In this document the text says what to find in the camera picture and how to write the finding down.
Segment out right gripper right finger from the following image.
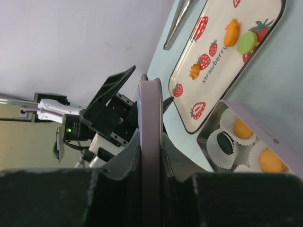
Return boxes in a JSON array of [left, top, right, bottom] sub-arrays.
[[161, 135, 303, 227]]

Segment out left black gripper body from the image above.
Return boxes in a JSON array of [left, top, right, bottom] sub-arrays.
[[93, 93, 137, 147]]

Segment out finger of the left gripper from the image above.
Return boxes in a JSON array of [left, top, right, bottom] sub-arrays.
[[162, 96, 174, 113], [80, 65, 136, 126]]

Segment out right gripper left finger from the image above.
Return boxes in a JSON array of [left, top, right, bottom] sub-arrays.
[[0, 132, 142, 227]]

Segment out silver tin lid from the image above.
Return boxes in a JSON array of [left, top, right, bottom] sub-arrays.
[[137, 78, 162, 227]]

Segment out black round cookie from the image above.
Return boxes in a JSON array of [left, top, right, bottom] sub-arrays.
[[216, 131, 234, 155]]

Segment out orange round cookie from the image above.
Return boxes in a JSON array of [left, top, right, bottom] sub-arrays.
[[233, 118, 253, 140]]

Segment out orange flower cookie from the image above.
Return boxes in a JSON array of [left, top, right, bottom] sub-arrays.
[[259, 149, 287, 173]]

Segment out metal serving tongs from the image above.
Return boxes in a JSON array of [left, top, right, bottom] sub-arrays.
[[163, 0, 198, 51]]

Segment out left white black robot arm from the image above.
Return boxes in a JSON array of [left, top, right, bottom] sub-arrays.
[[53, 66, 138, 168]]

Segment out strawberry pattern white tray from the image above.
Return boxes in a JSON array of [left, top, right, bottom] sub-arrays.
[[168, 0, 286, 134]]

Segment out white paper cup front left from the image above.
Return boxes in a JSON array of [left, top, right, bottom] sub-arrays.
[[206, 129, 239, 170]]

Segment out white paper cup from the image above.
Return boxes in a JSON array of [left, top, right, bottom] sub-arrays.
[[249, 141, 291, 173], [220, 108, 256, 146], [233, 165, 253, 173], [206, 129, 239, 170]]

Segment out white paper cup front right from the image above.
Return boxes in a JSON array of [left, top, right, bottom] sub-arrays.
[[233, 165, 253, 173]]

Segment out silver tin box base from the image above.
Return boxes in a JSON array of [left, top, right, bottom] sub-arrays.
[[197, 100, 303, 178]]

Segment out white paper cup back left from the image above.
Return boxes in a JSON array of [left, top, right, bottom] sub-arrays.
[[220, 108, 256, 146]]

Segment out white paper cup back right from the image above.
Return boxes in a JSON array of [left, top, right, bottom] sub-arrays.
[[249, 141, 291, 173]]

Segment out orange fish shaped cookie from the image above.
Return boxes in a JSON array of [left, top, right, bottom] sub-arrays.
[[223, 18, 240, 47]]

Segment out green round cookie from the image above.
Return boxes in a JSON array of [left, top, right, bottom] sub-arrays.
[[237, 31, 258, 55]]

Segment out left aluminium frame post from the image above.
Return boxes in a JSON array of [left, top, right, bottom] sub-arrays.
[[0, 93, 37, 106]]

